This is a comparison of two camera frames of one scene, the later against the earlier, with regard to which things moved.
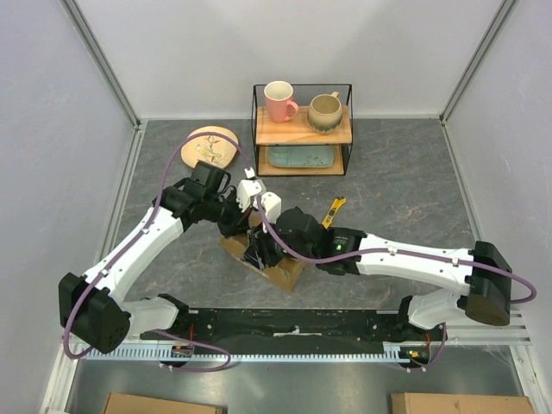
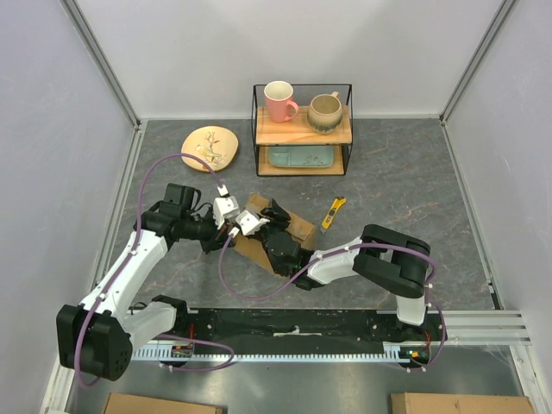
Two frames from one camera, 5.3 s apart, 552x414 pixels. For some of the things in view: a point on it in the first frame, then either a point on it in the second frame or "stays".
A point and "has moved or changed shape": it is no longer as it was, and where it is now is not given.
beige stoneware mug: (325, 113) stays
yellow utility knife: (336, 203) stays
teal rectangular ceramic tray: (302, 156) stays
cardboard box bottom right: (442, 403) stays
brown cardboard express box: (285, 274) has moved or changed shape
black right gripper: (259, 241) to (282, 216)
